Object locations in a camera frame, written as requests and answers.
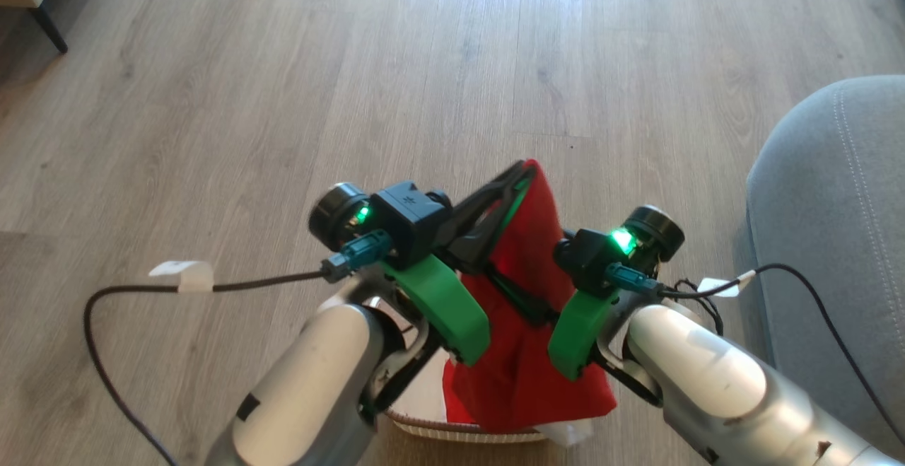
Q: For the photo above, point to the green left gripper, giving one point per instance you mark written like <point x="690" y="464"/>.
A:
<point x="442" y="307"/>

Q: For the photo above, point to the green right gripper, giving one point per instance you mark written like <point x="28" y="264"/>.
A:
<point x="576" y="335"/>

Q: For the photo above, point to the red clothing item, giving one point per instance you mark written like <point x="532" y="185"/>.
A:
<point x="527" y="374"/>

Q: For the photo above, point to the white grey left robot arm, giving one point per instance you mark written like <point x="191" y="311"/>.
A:
<point x="311" y="381"/>

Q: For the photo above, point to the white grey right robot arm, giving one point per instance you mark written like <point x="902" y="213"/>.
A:
<point x="707" y="374"/>

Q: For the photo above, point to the cream plastic laundry basket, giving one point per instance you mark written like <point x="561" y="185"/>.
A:
<point x="424" y="399"/>

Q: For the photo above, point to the white tape tag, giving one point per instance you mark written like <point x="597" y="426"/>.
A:
<point x="721" y="286"/>
<point x="185" y="274"/>

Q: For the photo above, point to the grey fabric sofa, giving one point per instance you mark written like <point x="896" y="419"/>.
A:
<point x="834" y="240"/>

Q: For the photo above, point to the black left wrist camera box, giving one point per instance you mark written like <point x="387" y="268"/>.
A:
<point x="410" y="218"/>

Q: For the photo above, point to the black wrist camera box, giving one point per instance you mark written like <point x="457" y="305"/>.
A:
<point x="594" y="257"/>
<point x="410" y="218"/>

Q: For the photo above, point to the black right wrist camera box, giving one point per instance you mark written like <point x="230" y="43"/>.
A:
<point x="594" y="257"/>

